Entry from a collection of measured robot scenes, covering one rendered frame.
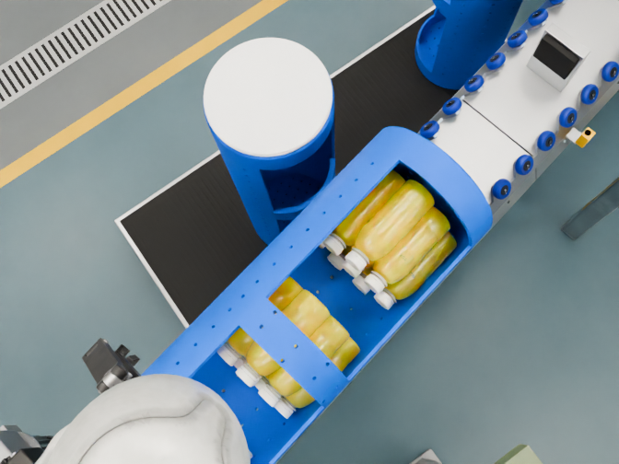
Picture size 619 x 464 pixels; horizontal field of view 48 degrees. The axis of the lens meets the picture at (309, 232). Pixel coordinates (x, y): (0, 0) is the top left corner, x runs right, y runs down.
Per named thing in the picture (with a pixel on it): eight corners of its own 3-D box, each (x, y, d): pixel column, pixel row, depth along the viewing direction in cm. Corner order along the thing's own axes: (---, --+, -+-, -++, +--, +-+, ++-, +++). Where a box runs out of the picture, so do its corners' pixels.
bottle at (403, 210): (441, 203, 127) (376, 272, 124) (427, 204, 134) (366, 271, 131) (415, 176, 126) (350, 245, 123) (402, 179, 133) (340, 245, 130)
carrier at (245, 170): (238, 235, 233) (317, 265, 229) (181, 133, 148) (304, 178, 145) (271, 160, 239) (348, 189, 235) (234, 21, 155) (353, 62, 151)
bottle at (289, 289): (288, 272, 126) (219, 343, 124) (313, 298, 128) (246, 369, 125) (279, 269, 133) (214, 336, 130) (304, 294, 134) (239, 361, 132)
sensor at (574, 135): (589, 140, 158) (597, 132, 153) (581, 149, 157) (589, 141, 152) (562, 119, 159) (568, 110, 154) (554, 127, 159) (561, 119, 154)
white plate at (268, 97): (181, 129, 147) (183, 132, 148) (303, 173, 144) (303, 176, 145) (234, 20, 153) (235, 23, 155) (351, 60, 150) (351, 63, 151)
